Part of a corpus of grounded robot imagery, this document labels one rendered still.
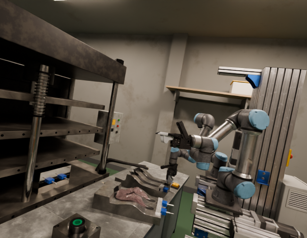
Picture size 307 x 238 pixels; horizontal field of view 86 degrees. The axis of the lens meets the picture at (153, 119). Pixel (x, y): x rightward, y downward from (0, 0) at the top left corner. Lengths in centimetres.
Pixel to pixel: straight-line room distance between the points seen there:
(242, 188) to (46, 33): 152
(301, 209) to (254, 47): 299
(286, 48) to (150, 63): 260
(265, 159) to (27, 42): 173
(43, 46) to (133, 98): 285
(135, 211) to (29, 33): 131
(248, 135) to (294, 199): 60
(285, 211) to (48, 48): 191
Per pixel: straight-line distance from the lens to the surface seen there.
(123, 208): 134
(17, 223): 137
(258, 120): 110
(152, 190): 159
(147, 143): 381
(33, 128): 139
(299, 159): 396
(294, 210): 157
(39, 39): 132
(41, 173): 158
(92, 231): 113
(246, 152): 113
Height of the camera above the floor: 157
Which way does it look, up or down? 3 degrees down
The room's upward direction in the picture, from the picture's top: 10 degrees clockwise
